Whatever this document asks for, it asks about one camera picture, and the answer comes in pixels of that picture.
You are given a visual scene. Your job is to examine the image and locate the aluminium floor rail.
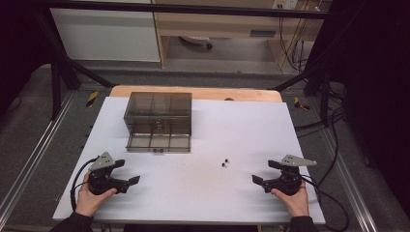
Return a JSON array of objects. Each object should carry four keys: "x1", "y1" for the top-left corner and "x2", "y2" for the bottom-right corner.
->
[
  {"x1": 0, "y1": 91, "x2": 77, "y2": 220},
  {"x1": 321, "y1": 127, "x2": 379, "y2": 232}
]

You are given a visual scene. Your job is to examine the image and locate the black floor cables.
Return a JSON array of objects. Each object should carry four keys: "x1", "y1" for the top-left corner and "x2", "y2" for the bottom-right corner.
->
[{"x1": 294, "y1": 90, "x2": 349, "y2": 189}]

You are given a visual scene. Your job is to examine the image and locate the black curtain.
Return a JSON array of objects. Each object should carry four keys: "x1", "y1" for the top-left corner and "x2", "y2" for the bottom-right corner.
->
[
  {"x1": 0, "y1": 0, "x2": 54, "y2": 117},
  {"x1": 308, "y1": 0, "x2": 410, "y2": 221}
]

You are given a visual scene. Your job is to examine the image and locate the white cabinet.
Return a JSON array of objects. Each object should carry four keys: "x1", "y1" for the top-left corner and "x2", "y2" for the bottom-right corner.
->
[{"x1": 48, "y1": 0, "x2": 161, "y2": 63}]

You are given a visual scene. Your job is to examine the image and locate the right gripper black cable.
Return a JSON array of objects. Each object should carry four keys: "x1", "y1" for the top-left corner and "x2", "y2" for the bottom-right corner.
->
[{"x1": 300, "y1": 173, "x2": 351, "y2": 232}]

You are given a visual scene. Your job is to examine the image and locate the person's left hand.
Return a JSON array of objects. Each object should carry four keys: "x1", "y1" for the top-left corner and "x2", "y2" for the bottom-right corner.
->
[{"x1": 74, "y1": 171, "x2": 118, "y2": 218}]

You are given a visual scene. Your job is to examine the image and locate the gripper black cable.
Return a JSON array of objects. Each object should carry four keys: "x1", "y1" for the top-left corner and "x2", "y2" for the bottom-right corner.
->
[
  {"x1": 300, "y1": 173, "x2": 351, "y2": 232},
  {"x1": 70, "y1": 156, "x2": 100, "y2": 213}
]

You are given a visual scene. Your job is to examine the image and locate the smoky transparent drawer cabinet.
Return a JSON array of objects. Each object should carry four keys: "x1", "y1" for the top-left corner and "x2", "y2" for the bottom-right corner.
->
[{"x1": 123, "y1": 91, "x2": 193, "y2": 137}]

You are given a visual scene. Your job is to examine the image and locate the black metal frame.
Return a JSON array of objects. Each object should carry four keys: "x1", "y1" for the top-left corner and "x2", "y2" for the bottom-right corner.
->
[{"x1": 31, "y1": 0, "x2": 347, "y2": 128}]

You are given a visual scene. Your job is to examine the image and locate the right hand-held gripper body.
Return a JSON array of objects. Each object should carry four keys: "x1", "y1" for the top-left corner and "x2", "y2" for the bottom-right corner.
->
[{"x1": 262, "y1": 154, "x2": 318, "y2": 196}]

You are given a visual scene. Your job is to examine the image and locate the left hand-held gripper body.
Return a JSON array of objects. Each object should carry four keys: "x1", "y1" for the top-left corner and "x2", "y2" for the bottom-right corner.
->
[{"x1": 87, "y1": 151, "x2": 130, "y2": 196}]

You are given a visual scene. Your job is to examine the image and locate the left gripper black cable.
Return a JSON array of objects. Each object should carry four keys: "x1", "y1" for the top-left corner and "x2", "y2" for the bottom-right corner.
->
[{"x1": 70, "y1": 156, "x2": 100, "y2": 213}]

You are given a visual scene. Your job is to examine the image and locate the office chair base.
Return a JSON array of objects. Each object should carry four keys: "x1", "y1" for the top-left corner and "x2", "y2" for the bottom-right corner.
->
[{"x1": 178, "y1": 35, "x2": 215, "y2": 51}]

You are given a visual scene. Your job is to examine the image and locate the person's right hand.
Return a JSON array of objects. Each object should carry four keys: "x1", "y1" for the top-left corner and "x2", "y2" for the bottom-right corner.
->
[{"x1": 270, "y1": 181, "x2": 310, "y2": 218}]

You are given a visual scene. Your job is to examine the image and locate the smoky transparent compartment drawer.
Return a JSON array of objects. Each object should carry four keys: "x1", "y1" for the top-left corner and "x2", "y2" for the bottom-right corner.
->
[{"x1": 126, "y1": 132, "x2": 192, "y2": 154}]

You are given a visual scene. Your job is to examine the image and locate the light wooden desk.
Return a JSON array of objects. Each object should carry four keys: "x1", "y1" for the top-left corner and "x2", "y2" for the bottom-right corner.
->
[{"x1": 150, "y1": 0, "x2": 334, "y2": 70}]

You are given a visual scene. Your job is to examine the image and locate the white power strip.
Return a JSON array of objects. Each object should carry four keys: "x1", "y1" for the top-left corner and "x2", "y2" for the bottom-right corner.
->
[{"x1": 271, "y1": 0, "x2": 300, "y2": 11}]

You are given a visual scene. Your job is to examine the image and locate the wooden board under white top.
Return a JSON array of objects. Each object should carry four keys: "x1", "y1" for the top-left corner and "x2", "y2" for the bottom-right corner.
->
[{"x1": 109, "y1": 84, "x2": 284, "y2": 103}]

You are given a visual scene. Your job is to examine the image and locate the bundle of hanging cables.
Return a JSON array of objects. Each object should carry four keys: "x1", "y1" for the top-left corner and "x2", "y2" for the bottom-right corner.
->
[{"x1": 278, "y1": 9, "x2": 312, "y2": 74}]

